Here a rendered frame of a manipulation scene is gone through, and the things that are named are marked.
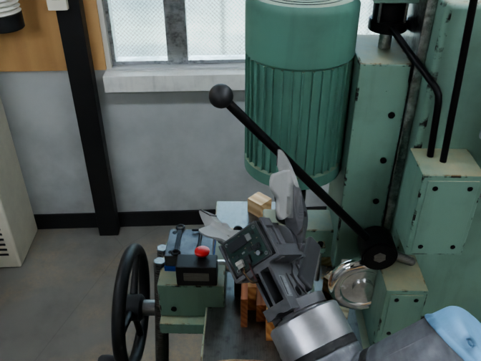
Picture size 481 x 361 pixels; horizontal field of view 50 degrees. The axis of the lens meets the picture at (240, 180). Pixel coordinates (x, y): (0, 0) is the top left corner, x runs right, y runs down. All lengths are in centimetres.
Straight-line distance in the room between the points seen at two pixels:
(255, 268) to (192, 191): 202
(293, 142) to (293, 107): 6
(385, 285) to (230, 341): 32
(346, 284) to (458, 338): 46
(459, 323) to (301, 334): 17
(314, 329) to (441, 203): 31
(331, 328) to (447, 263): 45
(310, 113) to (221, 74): 147
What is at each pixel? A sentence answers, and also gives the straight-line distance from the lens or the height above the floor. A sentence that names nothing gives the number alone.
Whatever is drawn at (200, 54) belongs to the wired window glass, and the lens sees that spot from 237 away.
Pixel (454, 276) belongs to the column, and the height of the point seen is 103.
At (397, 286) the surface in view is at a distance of 92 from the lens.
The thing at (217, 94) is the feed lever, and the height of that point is 141.
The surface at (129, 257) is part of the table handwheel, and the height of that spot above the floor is 95.
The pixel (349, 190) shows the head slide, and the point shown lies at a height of 119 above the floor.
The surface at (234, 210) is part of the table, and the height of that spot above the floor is 90.
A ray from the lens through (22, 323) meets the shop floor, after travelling 243.
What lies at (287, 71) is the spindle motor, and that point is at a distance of 79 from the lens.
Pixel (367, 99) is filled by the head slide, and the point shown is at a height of 136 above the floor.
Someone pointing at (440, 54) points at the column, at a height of 145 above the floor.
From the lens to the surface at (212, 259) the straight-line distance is 103.
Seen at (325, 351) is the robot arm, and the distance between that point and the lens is 61.
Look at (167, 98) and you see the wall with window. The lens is 238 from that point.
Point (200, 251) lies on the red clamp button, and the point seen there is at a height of 103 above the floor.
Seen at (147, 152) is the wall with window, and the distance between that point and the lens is 252.
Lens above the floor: 171
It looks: 34 degrees down
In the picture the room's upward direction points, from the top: straight up
